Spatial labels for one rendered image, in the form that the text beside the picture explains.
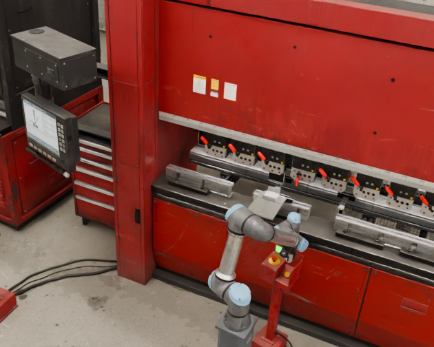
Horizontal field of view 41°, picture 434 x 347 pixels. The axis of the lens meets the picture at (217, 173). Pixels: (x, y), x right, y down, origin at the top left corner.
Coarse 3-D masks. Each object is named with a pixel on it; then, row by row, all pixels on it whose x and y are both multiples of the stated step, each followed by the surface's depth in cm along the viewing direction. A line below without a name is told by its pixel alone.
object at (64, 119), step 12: (24, 96) 349; (36, 96) 355; (48, 108) 336; (60, 108) 343; (60, 120) 330; (72, 120) 334; (60, 132) 335; (72, 132) 334; (36, 144) 361; (60, 144) 339; (72, 144) 338; (48, 156) 355; (60, 156) 345; (72, 156) 342; (72, 168) 345
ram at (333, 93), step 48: (192, 48) 352; (240, 48) 339; (288, 48) 326; (336, 48) 314; (384, 48) 304; (432, 48) 299; (192, 96) 369; (240, 96) 354; (288, 96) 340; (336, 96) 328; (384, 96) 316; (432, 96) 305; (288, 144) 356; (336, 144) 342; (384, 144) 329; (432, 144) 317
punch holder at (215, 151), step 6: (210, 138) 378; (216, 138) 376; (222, 138) 374; (228, 138) 376; (210, 144) 380; (216, 144) 378; (222, 144) 376; (228, 144) 379; (210, 150) 382; (216, 150) 381; (222, 150) 378; (228, 150) 383; (216, 156) 382; (222, 156) 381
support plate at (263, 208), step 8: (264, 192) 382; (256, 200) 374; (264, 200) 374; (280, 200) 375; (248, 208) 366; (256, 208) 367; (264, 208) 367; (272, 208) 367; (264, 216) 360; (272, 216) 360
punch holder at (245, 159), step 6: (234, 144) 372; (240, 144) 370; (246, 144) 368; (240, 150) 372; (246, 150) 371; (252, 150) 369; (258, 150) 375; (234, 156) 376; (240, 156) 374; (246, 156) 372; (252, 156) 371; (240, 162) 377; (246, 162) 375; (252, 162) 373
